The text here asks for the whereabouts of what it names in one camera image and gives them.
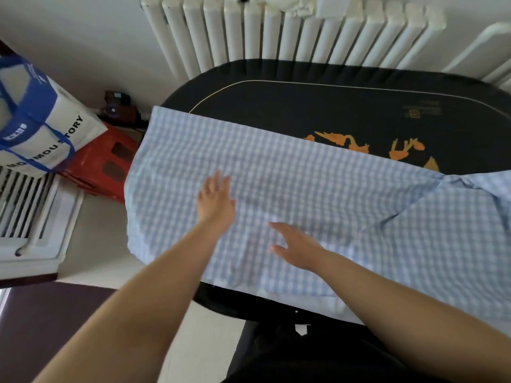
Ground white pipe with valve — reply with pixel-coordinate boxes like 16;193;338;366
441;21;511;74

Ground person's black clothing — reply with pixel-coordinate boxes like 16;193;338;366
221;319;452;383

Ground white slatted floor unit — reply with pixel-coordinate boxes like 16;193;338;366
0;167;85;280

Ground person's left hand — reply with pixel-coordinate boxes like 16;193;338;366
196;170;237;236

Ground white column radiator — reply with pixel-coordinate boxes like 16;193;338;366
139;0;447;82
481;57;511;92

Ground black oval table gold print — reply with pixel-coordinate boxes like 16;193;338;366
161;59;511;328

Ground crumpled white cloth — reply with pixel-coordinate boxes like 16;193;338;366
255;0;354;19

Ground person's right forearm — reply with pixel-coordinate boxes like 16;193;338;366
315;251;511;383

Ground dark brown floor mat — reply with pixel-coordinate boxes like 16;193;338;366
0;281;117;383

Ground person's left forearm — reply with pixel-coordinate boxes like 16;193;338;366
34;223;228;383

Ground white bag blue straps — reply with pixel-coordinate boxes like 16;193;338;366
0;53;109;178

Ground blue checked cloth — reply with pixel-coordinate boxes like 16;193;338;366
124;105;511;336

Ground red plastic stool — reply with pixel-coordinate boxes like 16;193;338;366
60;122;141;204

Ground person's right hand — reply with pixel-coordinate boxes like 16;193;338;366
268;222;328;274

